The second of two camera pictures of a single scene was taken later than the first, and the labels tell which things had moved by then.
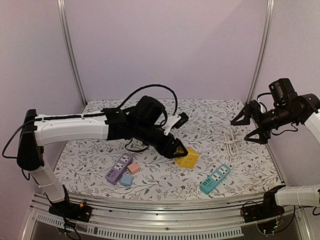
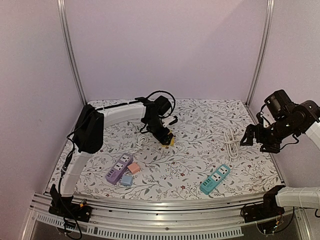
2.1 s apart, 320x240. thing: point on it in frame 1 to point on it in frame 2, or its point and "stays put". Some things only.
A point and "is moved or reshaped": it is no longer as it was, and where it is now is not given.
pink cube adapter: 134,168 stays put
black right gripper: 259,120 to 256,133
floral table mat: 218,159 stays put
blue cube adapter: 127,180 stays put
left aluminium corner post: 61,7 stays put
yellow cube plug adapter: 189,160 is moved or reshaped
